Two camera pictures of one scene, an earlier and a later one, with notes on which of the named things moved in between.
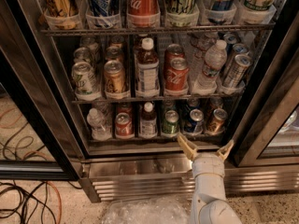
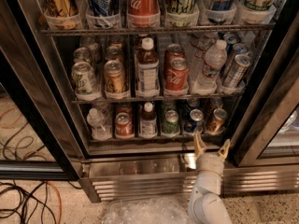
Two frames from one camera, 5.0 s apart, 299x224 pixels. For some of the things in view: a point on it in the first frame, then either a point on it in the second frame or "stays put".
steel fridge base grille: [123, 177] stays put
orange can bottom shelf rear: [216, 103] stays put
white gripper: [207, 164] to [209, 161]
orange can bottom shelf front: [216, 124] stays put
